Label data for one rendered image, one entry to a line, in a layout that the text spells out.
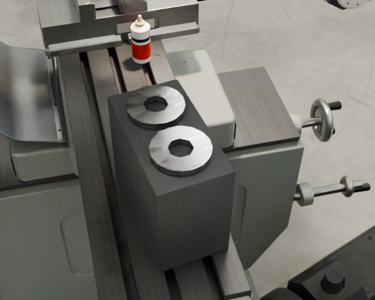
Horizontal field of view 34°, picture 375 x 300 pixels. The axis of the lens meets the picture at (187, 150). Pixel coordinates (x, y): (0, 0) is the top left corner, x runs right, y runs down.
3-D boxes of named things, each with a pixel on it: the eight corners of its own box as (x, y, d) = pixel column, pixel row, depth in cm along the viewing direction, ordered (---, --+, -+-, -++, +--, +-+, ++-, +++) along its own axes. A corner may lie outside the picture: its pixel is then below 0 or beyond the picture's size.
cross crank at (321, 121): (324, 119, 174) (332, 87, 165) (341, 148, 166) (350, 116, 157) (271, 128, 171) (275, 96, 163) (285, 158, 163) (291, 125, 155)
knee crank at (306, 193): (363, 181, 170) (368, 166, 166) (372, 197, 166) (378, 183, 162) (287, 195, 166) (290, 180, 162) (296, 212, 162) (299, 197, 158)
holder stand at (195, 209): (178, 157, 114) (178, 71, 99) (229, 249, 99) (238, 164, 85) (115, 175, 110) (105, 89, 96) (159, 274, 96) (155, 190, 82)
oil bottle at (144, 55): (149, 52, 136) (147, 8, 128) (153, 62, 133) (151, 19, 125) (131, 54, 135) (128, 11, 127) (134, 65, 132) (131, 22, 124)
